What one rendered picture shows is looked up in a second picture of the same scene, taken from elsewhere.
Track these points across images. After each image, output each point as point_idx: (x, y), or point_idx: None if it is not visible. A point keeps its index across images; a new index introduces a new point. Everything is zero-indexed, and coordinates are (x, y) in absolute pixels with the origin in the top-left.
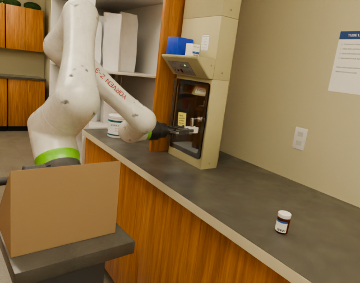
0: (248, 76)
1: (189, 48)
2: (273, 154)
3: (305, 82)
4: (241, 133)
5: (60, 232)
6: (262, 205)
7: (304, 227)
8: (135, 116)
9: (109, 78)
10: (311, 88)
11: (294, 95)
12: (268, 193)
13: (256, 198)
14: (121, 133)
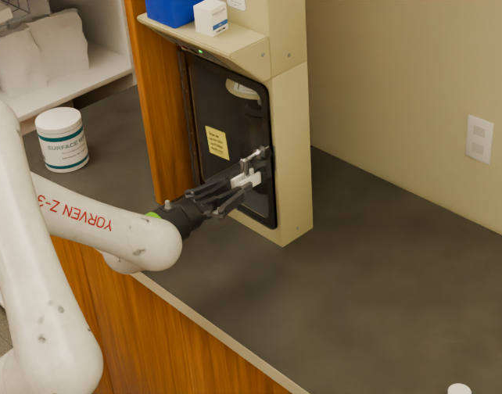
0: None
1: (204, 19)
2: (429, 162)
3: (476, 24)
4: (351, 109)
5: None
6: (418, 343)
7: (497, 389)
8: (141, 252)
9: (67, 204)
10: (491, 40)
11: (457, 48)
12: (428, 293)
13: (406, 320)
14: (112, 265)
